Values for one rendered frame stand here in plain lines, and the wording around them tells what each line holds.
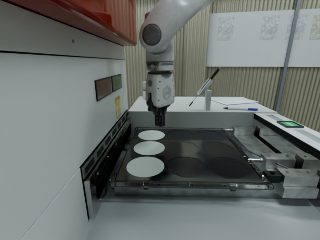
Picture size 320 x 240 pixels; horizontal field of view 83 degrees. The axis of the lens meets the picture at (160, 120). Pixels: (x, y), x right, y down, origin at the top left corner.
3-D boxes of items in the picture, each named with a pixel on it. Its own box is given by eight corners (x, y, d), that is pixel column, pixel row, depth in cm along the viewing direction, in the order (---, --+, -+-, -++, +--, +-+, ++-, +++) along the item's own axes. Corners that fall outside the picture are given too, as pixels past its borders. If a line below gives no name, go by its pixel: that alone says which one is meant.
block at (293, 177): (282, 186, 43) (285, 175, 42) (274, 177, 47) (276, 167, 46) (316, 186, 43) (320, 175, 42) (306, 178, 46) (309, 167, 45)
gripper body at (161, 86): (159, 69, 49) (159, 109, 53) (179, 68, 57) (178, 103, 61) (139, 69, 54) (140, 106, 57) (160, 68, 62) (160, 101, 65)
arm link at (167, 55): (171, 61, 49) (175, 61, 58) (172, 6, 45) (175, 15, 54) (142, 61, 51) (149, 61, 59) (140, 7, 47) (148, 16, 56)
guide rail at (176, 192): (115, 195, 49) (114, 185, 48) (116, 190, 51) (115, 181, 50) (304, 199, 47) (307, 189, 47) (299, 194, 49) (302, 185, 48)
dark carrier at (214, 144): (115, 182, 43) (115, 180, 42) (137, 130, 75) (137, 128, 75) (264, 185, 42) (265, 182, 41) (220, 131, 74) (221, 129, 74)
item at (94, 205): (86, 219, 38) (81, 181, 35) (128, 137, 80) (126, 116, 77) (95, 219, 38) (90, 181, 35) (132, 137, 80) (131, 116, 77)
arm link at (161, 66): (161, 61, 49) (161, 73, 50) (178, 61, 56) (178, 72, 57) (139, 62, 54) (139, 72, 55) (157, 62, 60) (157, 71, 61)
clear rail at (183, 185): (108, 188, 41) (108, 183, 41) (110, 184, 43) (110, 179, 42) (275, 191, 40) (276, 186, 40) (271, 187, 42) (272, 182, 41)
